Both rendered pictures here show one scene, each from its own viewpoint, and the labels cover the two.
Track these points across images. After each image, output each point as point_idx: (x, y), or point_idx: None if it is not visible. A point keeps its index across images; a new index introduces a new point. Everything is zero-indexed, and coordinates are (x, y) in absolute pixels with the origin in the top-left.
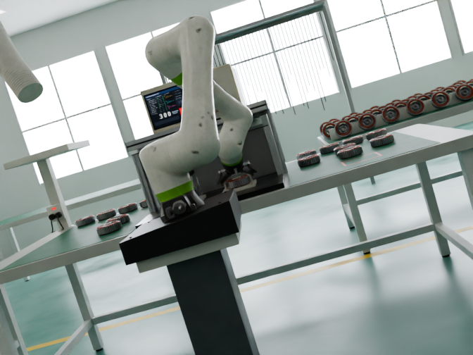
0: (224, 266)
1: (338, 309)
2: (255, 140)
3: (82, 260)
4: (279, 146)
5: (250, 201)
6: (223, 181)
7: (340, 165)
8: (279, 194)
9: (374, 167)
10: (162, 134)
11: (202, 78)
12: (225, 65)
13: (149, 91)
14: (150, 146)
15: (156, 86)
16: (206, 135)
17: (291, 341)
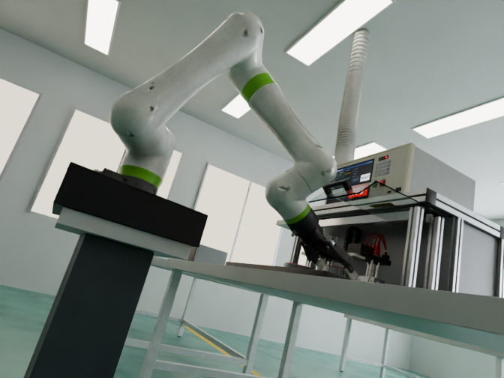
0: (75, 260)
1: None
2: (424, 253)
3: (193, 271)
4: (453, 274)
5: (279, 274)
6: (313, 259)
7: None
8: (303, 279)
9: (442, 301)
10: (325, 208)
11: (185, 56)
12: (406, 145)
13: (337, 166)
14: None
15: (343, 163)
16: (121, 97)
17: None
